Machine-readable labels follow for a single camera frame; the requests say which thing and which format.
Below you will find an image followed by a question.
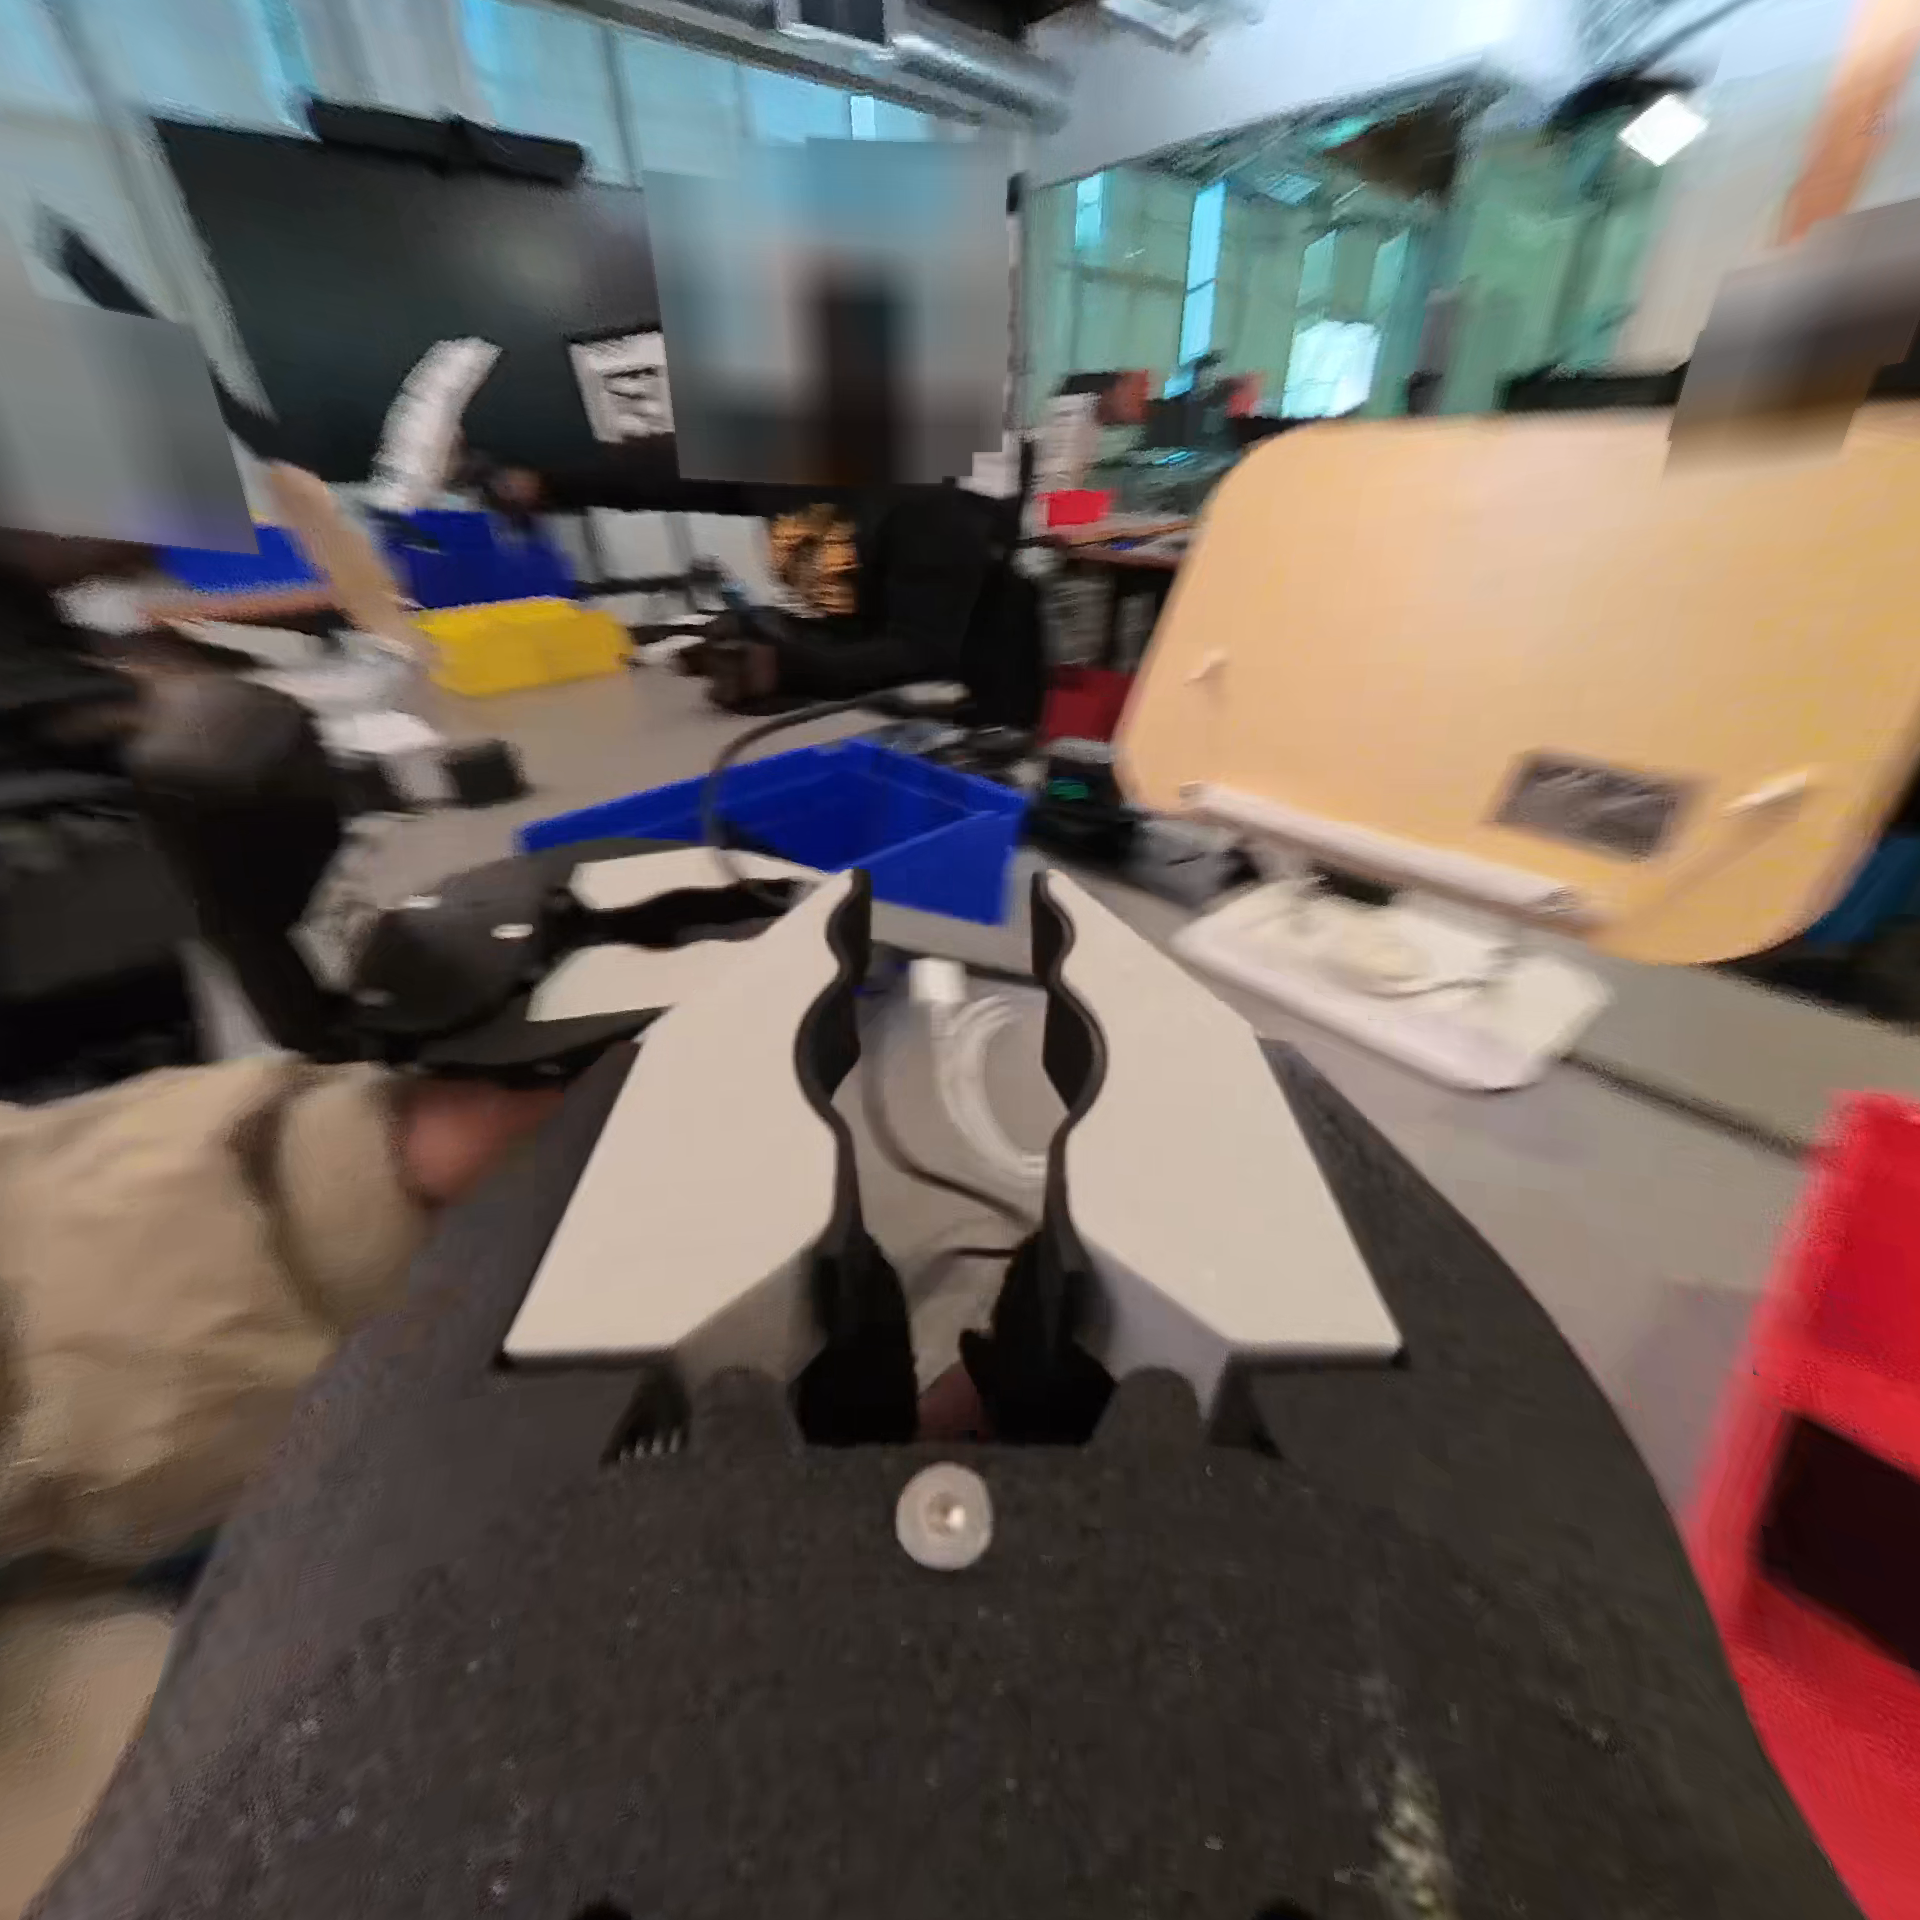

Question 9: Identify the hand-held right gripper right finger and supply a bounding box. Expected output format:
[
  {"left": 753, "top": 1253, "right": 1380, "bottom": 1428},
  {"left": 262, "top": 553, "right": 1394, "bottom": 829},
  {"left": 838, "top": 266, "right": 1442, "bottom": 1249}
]
[{"left": 971, "top": 867, "right": 1409, "bottom": 1442}]

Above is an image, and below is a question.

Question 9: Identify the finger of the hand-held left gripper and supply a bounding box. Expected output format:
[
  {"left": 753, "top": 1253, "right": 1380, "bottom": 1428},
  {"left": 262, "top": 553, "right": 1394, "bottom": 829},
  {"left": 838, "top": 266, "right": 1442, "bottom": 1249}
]
[
  {"left": 566, "top": 843, "right": 824, "bottom": 915},
  {"left": 529, "top": 915, "right": 784, "bottom": 1040}
]

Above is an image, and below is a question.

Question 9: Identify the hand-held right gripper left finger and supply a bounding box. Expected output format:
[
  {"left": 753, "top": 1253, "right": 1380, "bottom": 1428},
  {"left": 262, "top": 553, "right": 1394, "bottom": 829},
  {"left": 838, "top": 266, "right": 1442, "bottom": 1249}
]
[{"left": 498, "top": 867, "right": 922, "bottom": 1442}]

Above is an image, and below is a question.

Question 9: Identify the blue plastic bin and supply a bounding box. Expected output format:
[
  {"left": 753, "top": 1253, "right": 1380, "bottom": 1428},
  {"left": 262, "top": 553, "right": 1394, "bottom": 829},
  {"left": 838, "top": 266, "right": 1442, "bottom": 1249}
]
[
  {"left": 158, "top": 526, "right": 324, "bottom": 594},
  {"left": 374, "top": 509, "right": 578, "bottom": 609},
  {"left": 516, "top": 737, "right": 1033, "bottom": 929}
]

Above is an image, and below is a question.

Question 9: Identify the white cable bundle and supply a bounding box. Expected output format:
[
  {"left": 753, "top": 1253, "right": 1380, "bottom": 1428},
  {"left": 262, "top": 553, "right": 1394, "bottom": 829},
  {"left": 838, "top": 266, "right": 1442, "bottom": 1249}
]
[{"left": 867, "top": 958, "right": 1086, "bottom": 1202}]

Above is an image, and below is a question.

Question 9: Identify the red plastic bin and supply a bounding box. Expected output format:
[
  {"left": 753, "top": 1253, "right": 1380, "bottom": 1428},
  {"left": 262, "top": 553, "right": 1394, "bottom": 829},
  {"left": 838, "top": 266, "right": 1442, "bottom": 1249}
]
[{"left": 1688, "top": 1092, "right": 1920, "bottom": 1920}]

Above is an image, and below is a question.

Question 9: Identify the person's left hand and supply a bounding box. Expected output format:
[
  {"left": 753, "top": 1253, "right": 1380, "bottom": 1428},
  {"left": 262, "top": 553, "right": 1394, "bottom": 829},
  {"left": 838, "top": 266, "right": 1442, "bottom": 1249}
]
[{"left": 404, "top": 1077, "right": 566, "bottom": 1205}]

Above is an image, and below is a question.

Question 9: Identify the yellow plastic bin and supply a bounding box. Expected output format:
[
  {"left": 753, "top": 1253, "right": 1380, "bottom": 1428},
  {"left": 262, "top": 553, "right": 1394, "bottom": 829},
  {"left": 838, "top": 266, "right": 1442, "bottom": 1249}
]
[{"left": 406, "top": 594, "right": 636, "bottom": 698}]

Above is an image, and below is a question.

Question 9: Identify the red storage box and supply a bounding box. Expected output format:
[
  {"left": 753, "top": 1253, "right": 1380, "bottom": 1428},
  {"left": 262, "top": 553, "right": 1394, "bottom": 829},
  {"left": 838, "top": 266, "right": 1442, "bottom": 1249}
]
[{"left": 1042, "top": 660, "right": 1150, "bottom": 745}]

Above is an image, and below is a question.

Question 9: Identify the black wall screen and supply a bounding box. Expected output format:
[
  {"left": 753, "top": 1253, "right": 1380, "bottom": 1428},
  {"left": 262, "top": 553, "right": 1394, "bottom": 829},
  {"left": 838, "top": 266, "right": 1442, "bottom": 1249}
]
[{"left": 150, "top": 97, "right": 1037, "bottom": 505}]

